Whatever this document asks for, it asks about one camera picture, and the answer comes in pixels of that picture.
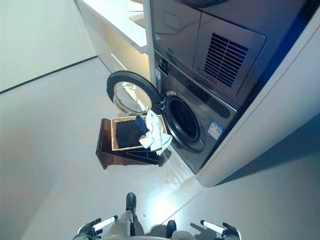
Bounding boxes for grey dryer with vent grille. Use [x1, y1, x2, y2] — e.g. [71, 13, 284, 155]
[149, 0, 311, 107]

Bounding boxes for dark blue garment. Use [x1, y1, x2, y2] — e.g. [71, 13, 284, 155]
[134, 115, 149, 140]

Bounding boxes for grey front-load washing machine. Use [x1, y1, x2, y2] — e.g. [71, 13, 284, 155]
[152, 48, 238, 175]

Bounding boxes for white upright cabinet side panel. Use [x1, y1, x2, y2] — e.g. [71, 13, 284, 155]
[141, 0, 161, 87]

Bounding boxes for brown laundry basket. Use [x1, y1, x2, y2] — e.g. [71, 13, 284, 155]
[95, 117, 166, 171]

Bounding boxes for black garment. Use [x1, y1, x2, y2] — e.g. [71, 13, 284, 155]
[115, 120, 141, 149]

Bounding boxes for right dark robot hand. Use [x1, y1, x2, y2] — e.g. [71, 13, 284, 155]
[221, 222, 243, 240]

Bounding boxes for grey robot torso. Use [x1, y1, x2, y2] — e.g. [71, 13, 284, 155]
[109, 231, 193, 240]

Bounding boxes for white counter shelf unit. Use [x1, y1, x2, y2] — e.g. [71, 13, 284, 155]
[74, 0, 151, 81]

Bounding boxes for white cloth garment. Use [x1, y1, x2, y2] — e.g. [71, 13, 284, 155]
[138, 109, 174, 156]

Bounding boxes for left dark robot hand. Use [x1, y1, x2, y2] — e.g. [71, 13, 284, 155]
[75, 218, 104, 240]

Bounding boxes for blue white energy label sticker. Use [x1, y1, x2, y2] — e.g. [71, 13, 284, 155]
[209, 121, 224, 139]

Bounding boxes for round glass washing machine door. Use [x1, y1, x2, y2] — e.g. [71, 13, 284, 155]
[106, 70, 154, 117]

